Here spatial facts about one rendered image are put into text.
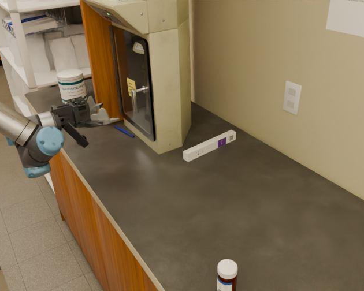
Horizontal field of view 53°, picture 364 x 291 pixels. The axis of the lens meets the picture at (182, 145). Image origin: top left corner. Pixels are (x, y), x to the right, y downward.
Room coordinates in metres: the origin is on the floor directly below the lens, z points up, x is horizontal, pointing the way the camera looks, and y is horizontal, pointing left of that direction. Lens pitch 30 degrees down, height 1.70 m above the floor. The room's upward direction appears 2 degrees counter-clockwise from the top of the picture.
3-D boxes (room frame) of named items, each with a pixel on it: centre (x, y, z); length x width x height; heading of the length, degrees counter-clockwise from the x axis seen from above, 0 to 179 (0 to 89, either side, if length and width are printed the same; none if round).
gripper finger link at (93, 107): (1.22, 0.32, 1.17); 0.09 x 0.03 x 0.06; 157
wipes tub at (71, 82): (1.83, 0.56, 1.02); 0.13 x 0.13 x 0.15
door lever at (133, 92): (1.26, 0.15, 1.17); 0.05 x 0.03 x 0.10; 121
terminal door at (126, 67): (1.37, 0.18, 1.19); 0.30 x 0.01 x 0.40; 31
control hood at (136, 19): (1.34, 0.23, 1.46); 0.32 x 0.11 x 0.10; 32
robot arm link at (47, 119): (1.09, 0.44, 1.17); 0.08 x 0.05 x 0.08; 31
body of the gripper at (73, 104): (1.12, 0.37, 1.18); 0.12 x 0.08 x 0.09; 121
